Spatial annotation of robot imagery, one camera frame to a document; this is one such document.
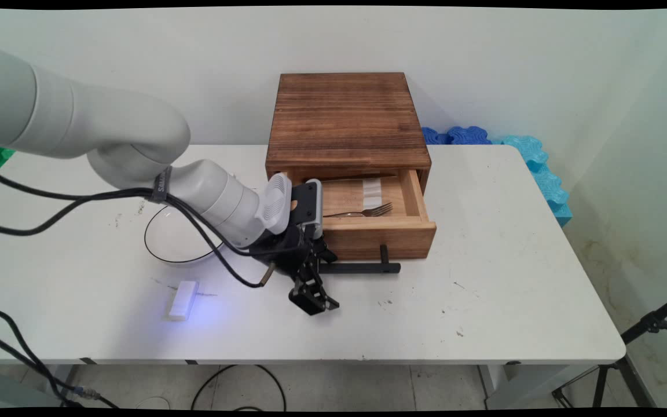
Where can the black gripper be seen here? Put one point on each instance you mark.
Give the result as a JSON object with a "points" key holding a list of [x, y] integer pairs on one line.
{"points": [[284, 252]]}

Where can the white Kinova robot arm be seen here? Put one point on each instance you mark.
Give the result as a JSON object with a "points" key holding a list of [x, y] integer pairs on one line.
{"points": [[113, 133]]}

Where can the silver metal fork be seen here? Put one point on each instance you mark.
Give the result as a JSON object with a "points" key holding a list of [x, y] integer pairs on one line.
{"points": [[368, 211]]}

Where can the white ridged cutlery rest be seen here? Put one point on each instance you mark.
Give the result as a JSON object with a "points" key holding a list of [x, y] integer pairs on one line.
{"points": [[372, 193]]}

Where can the white rectangular cutlery rest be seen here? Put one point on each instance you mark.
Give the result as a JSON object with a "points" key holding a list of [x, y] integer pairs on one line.
{"points": [[183, 300]]}

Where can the white plate with black rim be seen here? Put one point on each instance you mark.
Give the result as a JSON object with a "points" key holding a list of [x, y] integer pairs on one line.
{"points": [[171, 243]]}

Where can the brown wooden drawer cabinet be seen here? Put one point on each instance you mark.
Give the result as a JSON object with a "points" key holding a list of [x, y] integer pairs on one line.
{"points": [[345, 121]]}

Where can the dark blue foam mat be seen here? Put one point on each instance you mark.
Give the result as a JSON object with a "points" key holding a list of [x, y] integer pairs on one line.
{"points": [[455, 136]]}

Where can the grey table leg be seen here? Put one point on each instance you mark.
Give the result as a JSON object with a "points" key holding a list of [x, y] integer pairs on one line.
{"points": [[64, 382], [513, 385]]}

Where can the cyan foam mat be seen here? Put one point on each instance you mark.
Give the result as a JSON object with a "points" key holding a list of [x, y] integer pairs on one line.
{"points": [[548, 174]]}

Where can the black tripod stand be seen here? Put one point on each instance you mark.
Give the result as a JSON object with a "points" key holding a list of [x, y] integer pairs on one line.
{"points": [[629, 336]]}

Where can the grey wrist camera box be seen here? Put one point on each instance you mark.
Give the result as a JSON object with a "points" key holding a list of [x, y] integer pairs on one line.
{"points": [[307, 205]]}

